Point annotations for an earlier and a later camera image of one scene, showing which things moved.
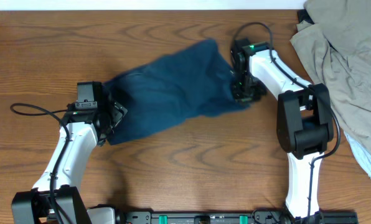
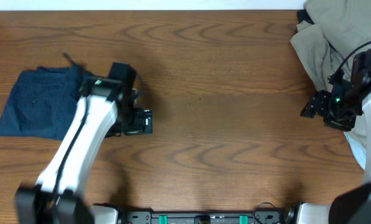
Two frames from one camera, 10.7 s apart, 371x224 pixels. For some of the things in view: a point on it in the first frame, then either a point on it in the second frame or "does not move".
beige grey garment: [342, 46] does not move
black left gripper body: [115, 112] to [140, 121]
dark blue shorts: [189, 83] to [41, 102]
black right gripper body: [243, 91] to [312, 104]
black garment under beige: [302, 15] does not move
